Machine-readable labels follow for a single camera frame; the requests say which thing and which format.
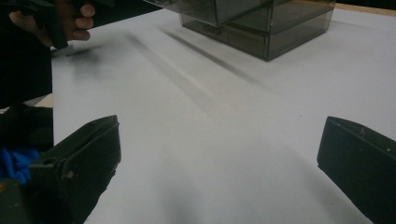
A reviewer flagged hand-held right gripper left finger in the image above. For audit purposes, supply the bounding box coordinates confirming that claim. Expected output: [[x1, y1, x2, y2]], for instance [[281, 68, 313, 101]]
[[28, 114, 122, 224]]

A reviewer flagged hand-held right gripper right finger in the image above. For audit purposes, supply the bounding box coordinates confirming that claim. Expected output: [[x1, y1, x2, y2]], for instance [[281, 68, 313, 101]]
[[317, 116, 396, 224]]

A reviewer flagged blue cloth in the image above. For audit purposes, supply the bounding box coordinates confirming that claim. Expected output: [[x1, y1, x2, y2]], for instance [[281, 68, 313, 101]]
[[0, 147, 43, 185]]

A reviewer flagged dark cloth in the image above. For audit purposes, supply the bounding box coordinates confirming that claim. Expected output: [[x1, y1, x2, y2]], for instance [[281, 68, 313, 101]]
[[0, 104, 54, 153]]

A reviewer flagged smoky clear plastic drawer box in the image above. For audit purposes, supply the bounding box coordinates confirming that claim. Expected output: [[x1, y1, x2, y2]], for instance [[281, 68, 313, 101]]
[[143, 0, 336, 62]]

